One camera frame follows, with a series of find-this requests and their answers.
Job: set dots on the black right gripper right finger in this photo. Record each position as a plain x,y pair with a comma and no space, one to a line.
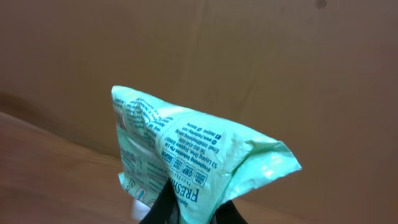
227,213

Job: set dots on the white barcode scanner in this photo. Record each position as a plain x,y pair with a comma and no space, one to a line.
138,210

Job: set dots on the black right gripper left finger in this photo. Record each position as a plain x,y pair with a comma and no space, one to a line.
165,210

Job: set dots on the teal snack packet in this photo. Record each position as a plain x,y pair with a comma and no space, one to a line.
208,160

